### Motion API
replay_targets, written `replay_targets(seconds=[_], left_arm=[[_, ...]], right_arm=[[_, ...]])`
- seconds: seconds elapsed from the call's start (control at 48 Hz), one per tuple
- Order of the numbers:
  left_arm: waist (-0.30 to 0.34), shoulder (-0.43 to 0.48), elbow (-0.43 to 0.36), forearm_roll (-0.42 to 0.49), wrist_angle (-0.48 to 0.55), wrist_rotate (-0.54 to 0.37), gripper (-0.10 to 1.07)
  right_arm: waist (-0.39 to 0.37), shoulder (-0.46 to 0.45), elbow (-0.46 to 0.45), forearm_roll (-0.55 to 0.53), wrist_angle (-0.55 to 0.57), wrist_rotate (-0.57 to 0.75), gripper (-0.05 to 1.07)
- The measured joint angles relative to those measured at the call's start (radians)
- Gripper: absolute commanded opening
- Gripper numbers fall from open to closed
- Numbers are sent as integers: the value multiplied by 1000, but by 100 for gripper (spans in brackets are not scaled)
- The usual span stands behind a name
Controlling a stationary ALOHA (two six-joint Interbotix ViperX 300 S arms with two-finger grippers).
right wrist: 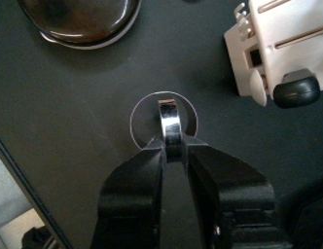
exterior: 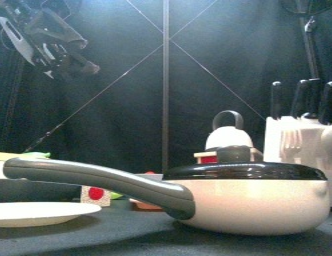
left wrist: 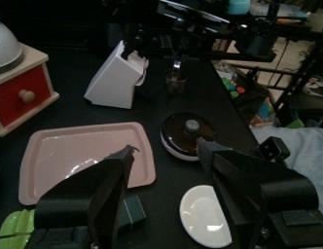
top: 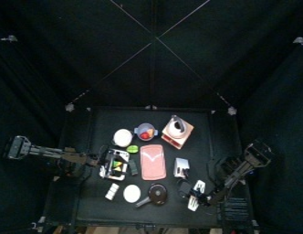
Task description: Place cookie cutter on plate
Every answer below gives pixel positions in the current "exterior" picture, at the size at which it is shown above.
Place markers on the white round plate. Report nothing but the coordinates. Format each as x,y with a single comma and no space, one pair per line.
39,213

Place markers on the yellow green toy vegetable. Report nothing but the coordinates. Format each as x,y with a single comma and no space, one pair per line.
22,155

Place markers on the grey small box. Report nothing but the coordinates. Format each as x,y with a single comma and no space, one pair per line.
150,177

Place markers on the white block red dot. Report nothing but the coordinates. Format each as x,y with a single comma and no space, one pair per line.
95,194

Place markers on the dark grey tray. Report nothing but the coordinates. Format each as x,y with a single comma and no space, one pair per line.
35,190

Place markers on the green toy piece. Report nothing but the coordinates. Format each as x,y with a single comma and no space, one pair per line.
116,195

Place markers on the orange toy piece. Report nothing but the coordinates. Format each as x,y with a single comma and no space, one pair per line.
144,205

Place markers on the black pan lid grey knob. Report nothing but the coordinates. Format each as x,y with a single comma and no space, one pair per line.
244,170

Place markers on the black upright rod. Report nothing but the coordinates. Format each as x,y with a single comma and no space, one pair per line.
311,50

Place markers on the white plastic fork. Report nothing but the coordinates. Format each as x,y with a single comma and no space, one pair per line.
291,143

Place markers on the white knife block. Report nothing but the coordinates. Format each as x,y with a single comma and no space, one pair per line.
307,146

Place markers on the metal vertical frame pole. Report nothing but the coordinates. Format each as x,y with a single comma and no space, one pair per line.
165,83

